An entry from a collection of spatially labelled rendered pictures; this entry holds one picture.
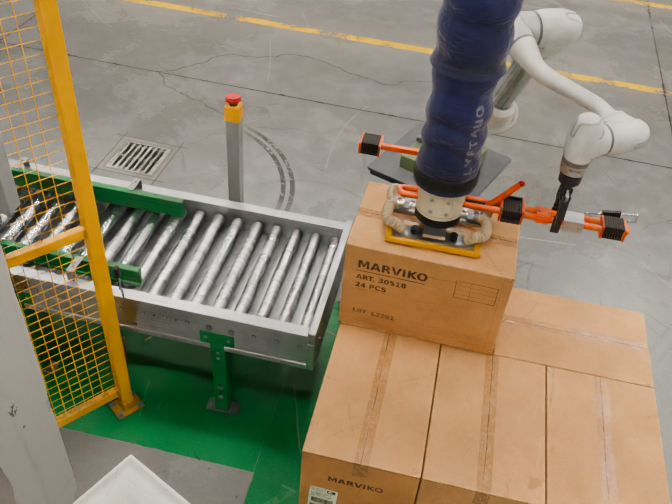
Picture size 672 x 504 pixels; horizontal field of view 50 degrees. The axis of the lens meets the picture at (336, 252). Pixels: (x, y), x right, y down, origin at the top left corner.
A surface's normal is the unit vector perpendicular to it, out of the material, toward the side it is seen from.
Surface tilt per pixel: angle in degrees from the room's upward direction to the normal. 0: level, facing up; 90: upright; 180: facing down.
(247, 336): 90
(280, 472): 0
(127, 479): 0
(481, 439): 0
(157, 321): 90
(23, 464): 91
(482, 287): 90
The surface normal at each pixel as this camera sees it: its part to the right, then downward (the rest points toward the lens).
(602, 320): 0.07, -0.75
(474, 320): -0.24, 0.63
